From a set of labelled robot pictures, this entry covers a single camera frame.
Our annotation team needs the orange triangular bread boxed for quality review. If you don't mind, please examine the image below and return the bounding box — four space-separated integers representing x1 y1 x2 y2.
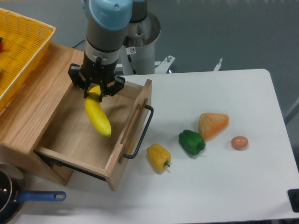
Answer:
198 112 229 142

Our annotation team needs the red item in basket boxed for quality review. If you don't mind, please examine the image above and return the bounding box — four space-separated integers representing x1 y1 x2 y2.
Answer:
0 37 3 53

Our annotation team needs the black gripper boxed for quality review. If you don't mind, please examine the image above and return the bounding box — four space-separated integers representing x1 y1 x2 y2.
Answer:
68 53 125 102

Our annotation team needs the open wooden top drawer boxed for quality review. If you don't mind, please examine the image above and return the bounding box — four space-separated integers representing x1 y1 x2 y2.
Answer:
35 75 152 190

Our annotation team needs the black metal drawer handle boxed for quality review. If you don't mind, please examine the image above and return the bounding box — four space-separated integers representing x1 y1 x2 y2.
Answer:
123 104 154 160

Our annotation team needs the black corner device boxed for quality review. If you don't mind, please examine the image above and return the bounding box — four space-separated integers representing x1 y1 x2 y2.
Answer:
287 189 299 213

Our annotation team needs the green bell pepper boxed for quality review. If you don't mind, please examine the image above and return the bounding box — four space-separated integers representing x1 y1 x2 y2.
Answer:
178 130 206 156

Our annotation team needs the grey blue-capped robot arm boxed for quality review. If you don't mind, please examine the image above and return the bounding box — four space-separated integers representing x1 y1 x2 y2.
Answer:
68 0 148 100

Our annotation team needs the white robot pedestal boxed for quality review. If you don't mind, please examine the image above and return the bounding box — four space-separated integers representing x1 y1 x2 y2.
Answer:
115 12 175 76

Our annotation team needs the wooden drawer cabinet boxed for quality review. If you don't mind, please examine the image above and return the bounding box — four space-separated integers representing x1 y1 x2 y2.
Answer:
0 43 84 185

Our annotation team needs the blue-handled black pan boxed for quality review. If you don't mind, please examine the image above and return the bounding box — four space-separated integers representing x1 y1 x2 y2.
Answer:
0 164 66 224

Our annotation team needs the yellow banana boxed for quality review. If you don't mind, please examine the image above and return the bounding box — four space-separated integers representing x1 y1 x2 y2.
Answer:
85 86 112 137

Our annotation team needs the yellow bell pepper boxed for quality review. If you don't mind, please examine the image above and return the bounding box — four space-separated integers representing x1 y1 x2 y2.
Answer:
146 144 171 173

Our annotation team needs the yellow plastic basket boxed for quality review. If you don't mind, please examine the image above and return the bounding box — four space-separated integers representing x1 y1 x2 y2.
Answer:
0 8 56 110

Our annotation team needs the white metal table bracket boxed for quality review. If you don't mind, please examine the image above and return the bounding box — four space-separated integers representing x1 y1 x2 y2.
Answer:
213 58 223 71

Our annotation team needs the brown egg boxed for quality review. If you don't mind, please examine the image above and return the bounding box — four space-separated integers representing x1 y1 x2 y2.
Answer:
231 136 249 150

